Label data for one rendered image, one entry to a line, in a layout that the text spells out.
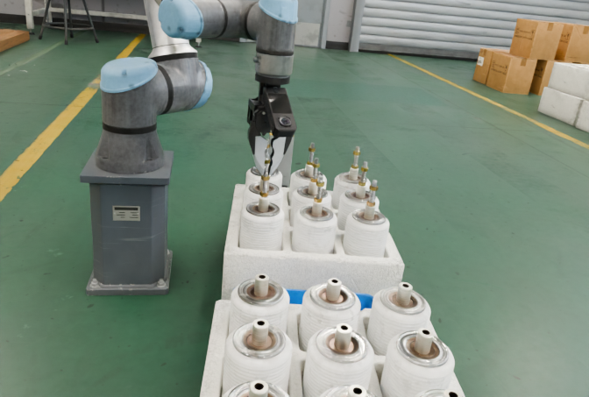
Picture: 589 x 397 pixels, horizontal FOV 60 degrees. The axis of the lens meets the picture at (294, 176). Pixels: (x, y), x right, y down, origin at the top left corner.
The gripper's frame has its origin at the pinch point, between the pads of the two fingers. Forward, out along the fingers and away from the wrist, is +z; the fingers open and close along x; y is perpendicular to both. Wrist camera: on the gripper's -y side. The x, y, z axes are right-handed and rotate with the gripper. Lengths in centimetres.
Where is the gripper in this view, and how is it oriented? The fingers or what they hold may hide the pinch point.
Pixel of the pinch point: (266, 170)
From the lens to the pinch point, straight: 109.1
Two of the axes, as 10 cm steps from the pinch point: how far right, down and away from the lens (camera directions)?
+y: -2.8, -3.8, 8.8
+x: -9.5, 0.1, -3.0
